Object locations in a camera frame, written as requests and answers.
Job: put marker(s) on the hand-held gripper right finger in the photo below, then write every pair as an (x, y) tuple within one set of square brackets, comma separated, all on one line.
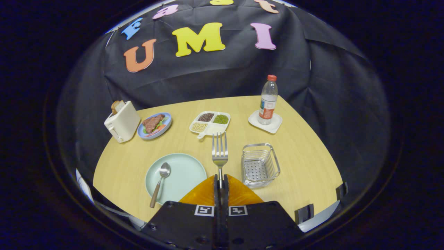
[(256, 225)]

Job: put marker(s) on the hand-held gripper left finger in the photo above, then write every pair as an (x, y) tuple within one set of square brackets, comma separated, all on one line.
[(187, 225)]

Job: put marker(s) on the black table clamp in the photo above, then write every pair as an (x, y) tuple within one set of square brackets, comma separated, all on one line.
[(304, 213), (341, 191)]

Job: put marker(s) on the light green round plate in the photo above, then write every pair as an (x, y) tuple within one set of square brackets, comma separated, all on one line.
[(184, 173)]

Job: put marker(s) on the blue plate with food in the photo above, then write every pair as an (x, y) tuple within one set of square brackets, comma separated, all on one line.
[(163, 129)]

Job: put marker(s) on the white divided bean dish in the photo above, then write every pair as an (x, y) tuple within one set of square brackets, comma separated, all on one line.
[(211, 127)]

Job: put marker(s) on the white square coaster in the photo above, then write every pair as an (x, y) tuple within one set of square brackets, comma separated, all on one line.
[(274, 125)]

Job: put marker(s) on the brown steak piece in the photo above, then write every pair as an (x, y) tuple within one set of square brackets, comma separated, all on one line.
[(152, 122)]

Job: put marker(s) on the cream white toaster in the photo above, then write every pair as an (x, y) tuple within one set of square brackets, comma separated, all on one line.
[(123, 123)]

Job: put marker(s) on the clear water bottle red cap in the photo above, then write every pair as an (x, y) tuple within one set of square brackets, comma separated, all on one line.
[(267, 104)]

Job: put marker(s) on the toasted bread slice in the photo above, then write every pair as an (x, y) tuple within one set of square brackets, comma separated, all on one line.
[(116, 106)]

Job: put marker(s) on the black backdrop cloth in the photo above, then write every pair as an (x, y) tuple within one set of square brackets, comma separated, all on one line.
[(215, 73)]

